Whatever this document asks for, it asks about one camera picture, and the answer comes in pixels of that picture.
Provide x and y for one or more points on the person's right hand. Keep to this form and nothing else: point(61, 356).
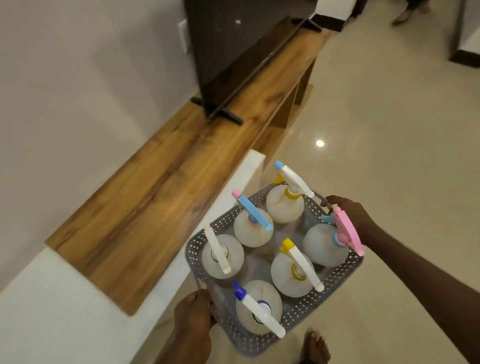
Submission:
point(356, 215)

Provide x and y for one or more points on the person's left hand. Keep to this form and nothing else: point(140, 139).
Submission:
point(193, 315)

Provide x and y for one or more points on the person's right fingers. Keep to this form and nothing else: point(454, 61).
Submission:
point(328, 201)

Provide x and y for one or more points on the person's left thumb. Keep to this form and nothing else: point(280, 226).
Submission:
point(205, 291)

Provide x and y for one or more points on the grey perforated plastic basket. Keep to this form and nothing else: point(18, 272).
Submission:
point(258, 258)

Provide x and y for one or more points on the person's left forearm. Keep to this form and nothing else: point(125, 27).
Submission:
point(185, 350)

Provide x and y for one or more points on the person's right forearm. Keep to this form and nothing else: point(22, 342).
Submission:
point(427, 285)

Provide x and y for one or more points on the group of white spray bottles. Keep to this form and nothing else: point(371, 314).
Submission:
point(258, 232)

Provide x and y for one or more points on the wooden television console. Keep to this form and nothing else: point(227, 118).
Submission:
point(165, 180)

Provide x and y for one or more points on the person's bare foot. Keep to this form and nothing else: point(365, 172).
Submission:
point(315, 348)

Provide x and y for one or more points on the white stone ledge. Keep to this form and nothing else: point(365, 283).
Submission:
point(56, 311)

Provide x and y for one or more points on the black flat television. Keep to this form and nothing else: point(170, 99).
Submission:
point(232, 41)

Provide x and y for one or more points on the white wall switch plate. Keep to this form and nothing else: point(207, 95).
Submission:
point(183, 35)

